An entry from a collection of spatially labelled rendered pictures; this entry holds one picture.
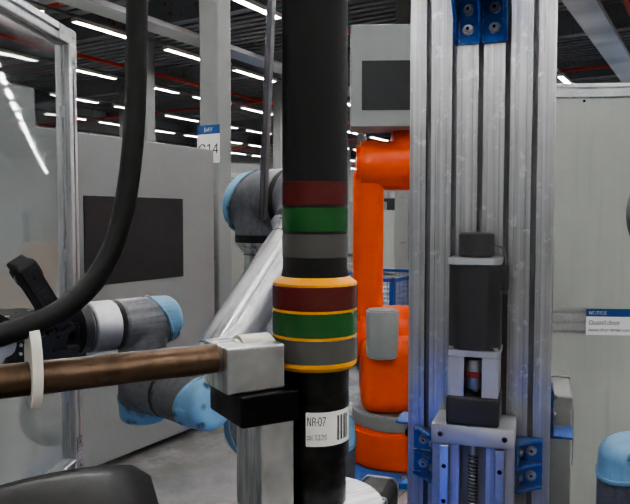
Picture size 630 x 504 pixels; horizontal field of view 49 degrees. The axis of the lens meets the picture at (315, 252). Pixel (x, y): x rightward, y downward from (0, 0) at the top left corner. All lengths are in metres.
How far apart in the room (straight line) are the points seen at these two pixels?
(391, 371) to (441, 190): 3.13
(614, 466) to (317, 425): 0.81
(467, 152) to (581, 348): 1.14
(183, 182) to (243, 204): 3.79
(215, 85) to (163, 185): 2.66
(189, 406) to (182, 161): 4.11
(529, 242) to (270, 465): 0.94
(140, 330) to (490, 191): 0.63
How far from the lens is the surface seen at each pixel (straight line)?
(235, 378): 0.32
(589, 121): 2.25
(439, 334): 1.27
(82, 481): 0.50
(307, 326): 0.33
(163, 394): 1.02
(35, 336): 0.30
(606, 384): 2.31
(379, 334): 4.21
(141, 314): 1.07
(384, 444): 4.38
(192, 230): 5.07
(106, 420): 4.65
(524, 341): 1.25
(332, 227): 0.34
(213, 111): 7.31
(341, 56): 0.35
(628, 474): 1.12
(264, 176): 0.35
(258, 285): 1.04
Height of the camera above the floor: 1.60
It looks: 3 degrees down
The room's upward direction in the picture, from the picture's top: straight up
